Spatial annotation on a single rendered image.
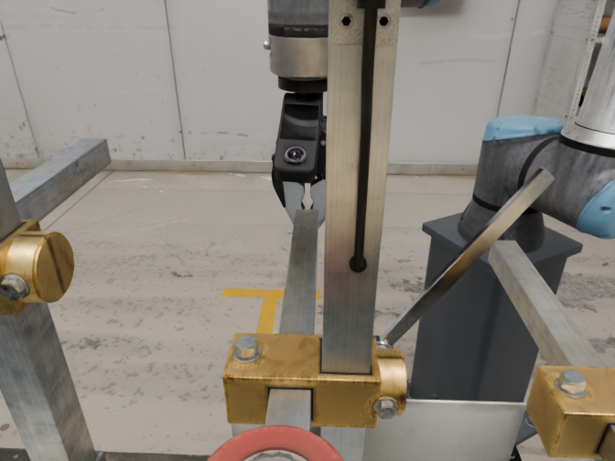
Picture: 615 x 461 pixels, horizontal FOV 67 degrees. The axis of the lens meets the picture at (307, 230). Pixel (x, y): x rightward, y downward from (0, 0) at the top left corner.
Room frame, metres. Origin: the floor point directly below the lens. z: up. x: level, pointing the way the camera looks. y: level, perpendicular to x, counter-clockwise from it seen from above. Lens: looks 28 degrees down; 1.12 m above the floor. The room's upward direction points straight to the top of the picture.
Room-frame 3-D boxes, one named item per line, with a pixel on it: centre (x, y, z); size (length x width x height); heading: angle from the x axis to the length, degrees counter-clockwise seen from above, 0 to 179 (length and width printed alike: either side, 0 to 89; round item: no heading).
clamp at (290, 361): (0.27, -0.01, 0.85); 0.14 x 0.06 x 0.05; 88
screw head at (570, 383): (0.26, -0.20, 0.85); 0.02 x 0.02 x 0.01
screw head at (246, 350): (0.27, 0.05, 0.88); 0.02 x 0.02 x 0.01
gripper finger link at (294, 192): (0.58, 0.01, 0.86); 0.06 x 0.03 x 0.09; 178
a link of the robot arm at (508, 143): (0.96, -0.46, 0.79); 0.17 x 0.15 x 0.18; 24
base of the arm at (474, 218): (0.97, -0.45, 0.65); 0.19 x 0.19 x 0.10
